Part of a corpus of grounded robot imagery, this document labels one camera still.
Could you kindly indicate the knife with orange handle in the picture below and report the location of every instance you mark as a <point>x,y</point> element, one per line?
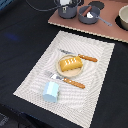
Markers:
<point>80,55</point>

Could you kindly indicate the light blue block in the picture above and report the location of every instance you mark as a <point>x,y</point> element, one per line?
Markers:
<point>50,92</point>

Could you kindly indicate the grey cooking pot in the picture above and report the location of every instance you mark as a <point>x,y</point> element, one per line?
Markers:
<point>68,8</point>

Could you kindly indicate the beige woven placemat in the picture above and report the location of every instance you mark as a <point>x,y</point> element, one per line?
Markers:
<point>78,98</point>

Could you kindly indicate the fork with orange handle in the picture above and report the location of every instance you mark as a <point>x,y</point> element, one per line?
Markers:
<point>67,80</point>

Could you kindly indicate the beige bowl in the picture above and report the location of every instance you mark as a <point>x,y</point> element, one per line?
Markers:
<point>123,14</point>

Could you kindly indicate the brown sausage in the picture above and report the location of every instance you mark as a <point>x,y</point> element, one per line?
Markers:
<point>86,11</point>

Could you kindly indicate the grey saucepan with handle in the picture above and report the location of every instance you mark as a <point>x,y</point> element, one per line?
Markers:
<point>95,11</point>

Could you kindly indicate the pink wooden stove board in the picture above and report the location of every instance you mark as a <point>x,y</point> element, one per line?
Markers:
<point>109,13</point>

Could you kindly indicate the yellow bread pastry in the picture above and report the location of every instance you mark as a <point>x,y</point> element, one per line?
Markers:
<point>71,63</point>

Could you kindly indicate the round beige plate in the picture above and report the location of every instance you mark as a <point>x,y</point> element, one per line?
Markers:
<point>69,73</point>

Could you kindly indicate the black stove burner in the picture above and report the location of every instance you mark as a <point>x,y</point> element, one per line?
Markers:
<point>98,4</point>

